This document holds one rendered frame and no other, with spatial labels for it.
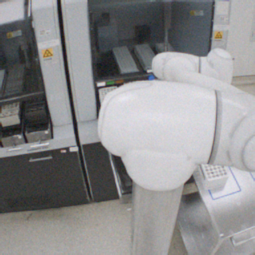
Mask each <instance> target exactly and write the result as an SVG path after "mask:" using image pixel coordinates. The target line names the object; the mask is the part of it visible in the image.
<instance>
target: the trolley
mask: <svg viewBox="0 0 255 255"><path fill-rule="evenodd" d="M226 170H227V172H228V174H229V178H228V180H227V182H226V185H224V186H222V187H217V188H212V189H209V190H206V189H205V188H204V185H203V183H202V179H201V176H200V173H199V171H198V167H196V169H195V170H194V171H193V173H192V175H191V177H192V178H193V181H194V183H195V186H196V188H197V189H198V191H197V192H194V193H188V194H186V195H183V196H181V199H180V203H179V211H178V212H177V218H176V221H177V225H178V228H179V230H180V233H181V235H182V238H183V242H184V243H185V247H186V249H187V253H188V255H251V254H252V255H255V244H254V241H253V239H255V236H253V237H251V235H250V233H249V230H250V229H253V228H255V173H253V172H251V173H249V172H247V171H245V172H244V171H242V170H238V169H237V168H235V167H229V166H228V167H226Z"/></svg>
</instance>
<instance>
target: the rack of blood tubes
mask: <svg viewBox="0 0 255 255"><path fill-rule="evenodd" d="M197 167H198V171H199V173H200V176H201V179H202V183H203V185H204V188H205V189H206V190H209V189H212V188H217V187H222V186H224V185H226V182H227V180H228V178H229V174H228V172H227V170H226V167H225V166H221V165H219V166H217V165H203V164H198V165H197ZM223 184H224V185H223ZM207 187H210V188H207Z"/></svg>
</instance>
